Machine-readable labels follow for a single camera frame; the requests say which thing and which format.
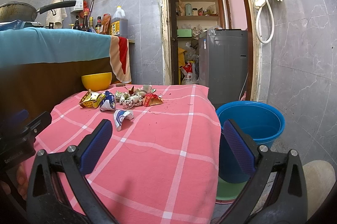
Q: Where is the yellow snack wrapper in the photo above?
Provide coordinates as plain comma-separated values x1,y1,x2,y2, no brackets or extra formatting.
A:
79,89,106,109

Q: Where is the blue white wrapper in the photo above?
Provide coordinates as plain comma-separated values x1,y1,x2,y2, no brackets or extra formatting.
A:
114,109,134,131

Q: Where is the blue snack wrapper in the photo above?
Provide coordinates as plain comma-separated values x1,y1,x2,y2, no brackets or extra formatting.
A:
99,90,116,111

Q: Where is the white red patterned wrapper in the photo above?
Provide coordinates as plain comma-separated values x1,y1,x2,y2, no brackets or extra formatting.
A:
119,94,143,109

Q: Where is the brown paper scrap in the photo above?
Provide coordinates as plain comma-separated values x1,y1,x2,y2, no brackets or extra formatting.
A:
125,86,135,96

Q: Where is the red snack wrapper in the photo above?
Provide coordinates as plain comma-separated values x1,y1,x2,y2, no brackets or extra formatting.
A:
143,94,163,107

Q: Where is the green white paper scrap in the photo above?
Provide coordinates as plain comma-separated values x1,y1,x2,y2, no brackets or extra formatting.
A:
143,85,156,94

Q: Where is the silver foil wrapper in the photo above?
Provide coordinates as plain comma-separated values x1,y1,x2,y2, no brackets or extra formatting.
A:
114,91,130,104

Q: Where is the person's left hand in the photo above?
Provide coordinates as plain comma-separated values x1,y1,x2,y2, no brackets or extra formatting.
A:
1,163,29,201

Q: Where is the green basin under bucket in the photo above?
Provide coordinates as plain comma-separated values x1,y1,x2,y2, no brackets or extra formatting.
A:
216,177,246,204

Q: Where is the blue plastic bucket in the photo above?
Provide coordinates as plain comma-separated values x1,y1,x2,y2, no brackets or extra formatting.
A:
216,101,286,184

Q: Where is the teal orange red cloth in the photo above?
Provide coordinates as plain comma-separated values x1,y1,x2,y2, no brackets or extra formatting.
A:
1,27,131,84

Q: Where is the yellow plastic bowl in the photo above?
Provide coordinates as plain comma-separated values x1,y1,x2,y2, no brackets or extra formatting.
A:
81,72,112,92

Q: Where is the pink checked tablecloth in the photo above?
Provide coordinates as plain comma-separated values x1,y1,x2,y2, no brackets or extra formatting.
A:
19,83,222,224

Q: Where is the brown cork piece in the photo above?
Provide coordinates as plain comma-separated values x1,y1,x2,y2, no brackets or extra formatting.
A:
116,83,126,87

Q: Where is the beige hanging towel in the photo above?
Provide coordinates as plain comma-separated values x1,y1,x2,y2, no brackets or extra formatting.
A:
45,0,67,29

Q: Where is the black frying pan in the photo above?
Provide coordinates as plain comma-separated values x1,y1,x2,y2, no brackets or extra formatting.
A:
0,0,76,23

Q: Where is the dark sauce bottle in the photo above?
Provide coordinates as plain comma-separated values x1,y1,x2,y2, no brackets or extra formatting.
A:
81,11,90,32

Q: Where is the grey washing machine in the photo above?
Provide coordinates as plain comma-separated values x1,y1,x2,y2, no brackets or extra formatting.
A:
198,29,248,109

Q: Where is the large oil jug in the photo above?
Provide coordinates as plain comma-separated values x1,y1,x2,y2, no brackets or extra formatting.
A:
109,6,128,38

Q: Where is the dark wooden door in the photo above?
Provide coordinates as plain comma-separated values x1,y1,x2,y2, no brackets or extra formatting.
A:
168,0,179,85

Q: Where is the green storage box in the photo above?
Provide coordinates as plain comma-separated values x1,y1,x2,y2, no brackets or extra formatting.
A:
177,29,193,38

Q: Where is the white hose loop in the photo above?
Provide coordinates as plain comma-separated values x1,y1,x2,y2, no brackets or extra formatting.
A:
255,0,275,45

